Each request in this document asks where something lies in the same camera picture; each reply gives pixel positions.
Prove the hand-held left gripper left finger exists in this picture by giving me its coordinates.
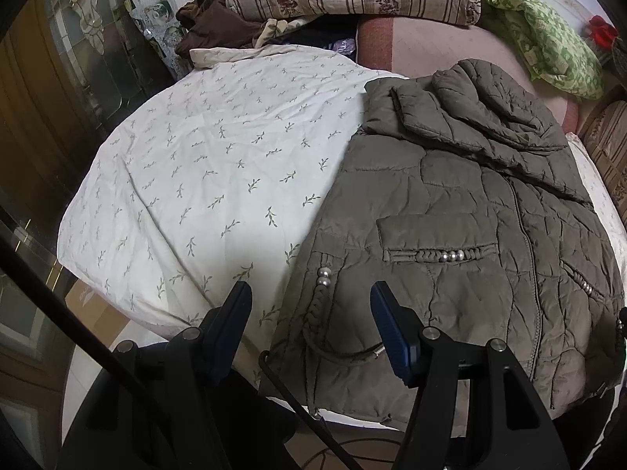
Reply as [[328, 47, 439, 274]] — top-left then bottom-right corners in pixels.
[[59, 280, 301, 470]]

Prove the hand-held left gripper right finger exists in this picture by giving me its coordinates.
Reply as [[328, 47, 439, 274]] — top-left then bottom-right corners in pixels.
[[370, 280, 571, 470]]

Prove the olive quilted hooded jacket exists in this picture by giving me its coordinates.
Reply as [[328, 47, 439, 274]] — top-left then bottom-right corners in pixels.
[[259, 58, 627, 439]]

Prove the white leaf-print bed sheet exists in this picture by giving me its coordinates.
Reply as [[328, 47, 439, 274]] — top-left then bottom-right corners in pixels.
[[58, 44, 623, 427]]

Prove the brown cardboard box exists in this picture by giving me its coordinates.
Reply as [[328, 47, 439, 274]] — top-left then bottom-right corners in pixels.
[[63, 277, 148, 348]]

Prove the brown cloth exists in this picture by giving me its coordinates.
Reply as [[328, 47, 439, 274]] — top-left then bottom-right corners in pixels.
[[175, 0, 265, 60]]

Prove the cream patterned cloth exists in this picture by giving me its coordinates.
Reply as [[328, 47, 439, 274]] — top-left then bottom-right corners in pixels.
[[257, 16, 314, 47]]

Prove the pink folded blanket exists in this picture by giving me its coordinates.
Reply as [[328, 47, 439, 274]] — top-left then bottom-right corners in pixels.
[[355, 16, 581, 133]]

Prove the floral printed bag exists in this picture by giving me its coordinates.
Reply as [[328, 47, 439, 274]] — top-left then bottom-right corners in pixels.
[[125, 0, 189, 79]]

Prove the striped beige sofa cushion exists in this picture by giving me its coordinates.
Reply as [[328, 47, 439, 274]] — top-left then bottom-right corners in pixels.
[[578, 85, 627, 206]]

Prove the decorative glass panel door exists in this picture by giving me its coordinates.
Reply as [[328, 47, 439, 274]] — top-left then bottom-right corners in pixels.
[[29, 0, 172, 123]]

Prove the green patterned blanket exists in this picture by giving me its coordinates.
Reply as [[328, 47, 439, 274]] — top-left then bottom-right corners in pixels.
[[460, 0, 604, 101]]

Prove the red artificial flower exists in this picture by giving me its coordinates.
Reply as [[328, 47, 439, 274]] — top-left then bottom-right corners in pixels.
[[588, 14, 620, 50]]

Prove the thin black cable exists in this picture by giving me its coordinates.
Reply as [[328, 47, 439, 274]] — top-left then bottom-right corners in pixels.
[[259, 350, 393, 470]]

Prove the thick black cable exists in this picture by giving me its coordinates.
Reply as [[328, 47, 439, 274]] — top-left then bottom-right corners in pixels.
[[0, 232, 167, 470]]

